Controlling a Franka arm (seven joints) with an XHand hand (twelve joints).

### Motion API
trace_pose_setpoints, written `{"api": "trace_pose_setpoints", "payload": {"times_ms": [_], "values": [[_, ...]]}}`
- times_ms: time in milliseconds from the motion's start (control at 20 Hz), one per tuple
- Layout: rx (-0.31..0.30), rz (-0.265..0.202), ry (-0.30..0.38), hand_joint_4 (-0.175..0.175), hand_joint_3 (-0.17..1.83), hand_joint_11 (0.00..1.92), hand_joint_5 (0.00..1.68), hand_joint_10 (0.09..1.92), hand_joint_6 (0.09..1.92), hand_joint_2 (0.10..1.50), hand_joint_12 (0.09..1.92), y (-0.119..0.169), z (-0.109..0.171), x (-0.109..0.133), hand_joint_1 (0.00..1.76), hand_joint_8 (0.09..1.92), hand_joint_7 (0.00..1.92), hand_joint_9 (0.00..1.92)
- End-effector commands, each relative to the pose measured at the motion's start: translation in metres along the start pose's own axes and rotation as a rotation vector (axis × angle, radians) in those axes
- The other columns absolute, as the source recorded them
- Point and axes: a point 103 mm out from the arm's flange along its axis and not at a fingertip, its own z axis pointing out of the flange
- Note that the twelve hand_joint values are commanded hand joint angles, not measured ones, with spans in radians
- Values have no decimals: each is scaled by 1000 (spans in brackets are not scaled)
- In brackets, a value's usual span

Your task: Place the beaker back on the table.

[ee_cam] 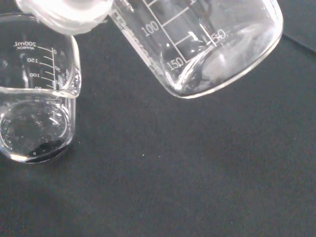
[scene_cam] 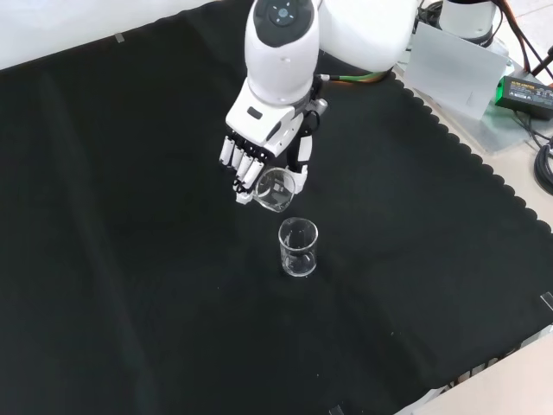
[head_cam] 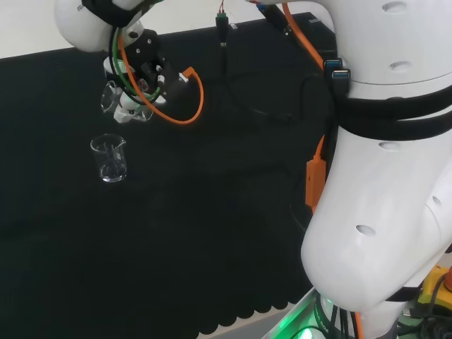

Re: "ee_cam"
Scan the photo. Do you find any clear 200 mL glass beaker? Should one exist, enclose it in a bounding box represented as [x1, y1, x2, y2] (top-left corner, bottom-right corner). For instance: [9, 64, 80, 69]
[0, 13, 82, 164]

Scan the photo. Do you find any black bench cloth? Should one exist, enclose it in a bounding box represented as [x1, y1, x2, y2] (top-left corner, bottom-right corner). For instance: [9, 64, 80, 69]
[0, 0, 316, 237]

